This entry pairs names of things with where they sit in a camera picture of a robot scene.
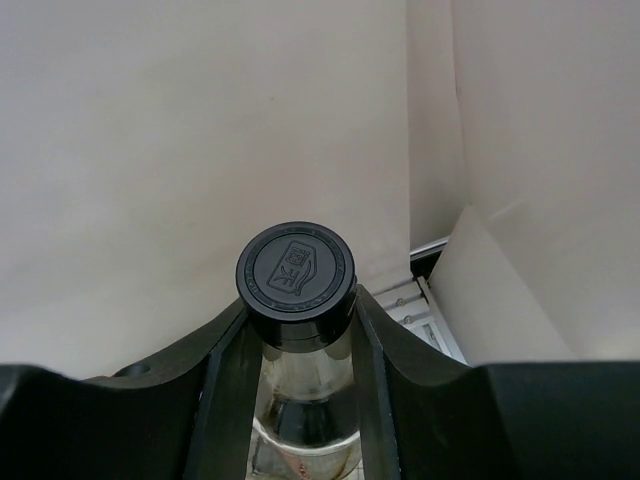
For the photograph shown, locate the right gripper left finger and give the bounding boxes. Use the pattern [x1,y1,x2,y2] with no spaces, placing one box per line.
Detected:
[1,301,260,479]

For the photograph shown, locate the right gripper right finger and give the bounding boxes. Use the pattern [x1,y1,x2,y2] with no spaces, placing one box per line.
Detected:
[352,288,639,479]

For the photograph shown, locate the dark soy sauce bottle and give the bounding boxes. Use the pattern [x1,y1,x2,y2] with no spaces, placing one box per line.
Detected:
[236,221,361,479]

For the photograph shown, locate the aluminium frame rail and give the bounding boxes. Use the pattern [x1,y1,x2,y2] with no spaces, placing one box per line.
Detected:
[373,236,467,364]

